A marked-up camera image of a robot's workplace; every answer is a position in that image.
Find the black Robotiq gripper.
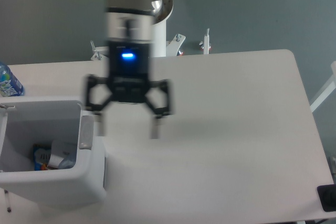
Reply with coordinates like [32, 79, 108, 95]
[83, 39, 175, 140]

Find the clear plastic bottle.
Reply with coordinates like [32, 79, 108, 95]
[58, 153, 76, 169]

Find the white paper wrapper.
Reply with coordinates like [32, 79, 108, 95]
[48, 141, 77, 170]

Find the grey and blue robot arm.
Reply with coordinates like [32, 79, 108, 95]
[85, 0, 172, 139]

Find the white plastic trash can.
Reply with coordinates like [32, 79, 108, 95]
[1, 97, 107, 205]

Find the thin pen under trash can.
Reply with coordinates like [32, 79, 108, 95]
[4, 190, 12, 213]

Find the blue snack packet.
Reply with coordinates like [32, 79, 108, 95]
[33, 144, 51, 170]

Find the blue labelled water bottle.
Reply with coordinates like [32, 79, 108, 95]
[1, 62, 25, 97]

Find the black device at table corner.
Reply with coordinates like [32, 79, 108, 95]
[317, 184, 335, 212]

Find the white pedestal foot left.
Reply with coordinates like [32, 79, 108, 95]
[90, 40, 109, 61]

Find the white pedestal foot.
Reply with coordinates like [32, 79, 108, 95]
[199, 28, 212, 55]
[166, 34, 186, 57]
[90, 40, 109, 61]

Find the white pedestal foot middle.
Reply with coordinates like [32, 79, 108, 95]
[166, 34, 186, 57]

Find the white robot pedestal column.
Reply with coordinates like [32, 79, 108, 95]
[152, 0, 173, 57]

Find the white pedestal foot right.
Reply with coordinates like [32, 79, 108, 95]
[199, 28, 212, 55]

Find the white frame leg right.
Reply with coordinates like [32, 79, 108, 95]
[310, 61, 335, 113]

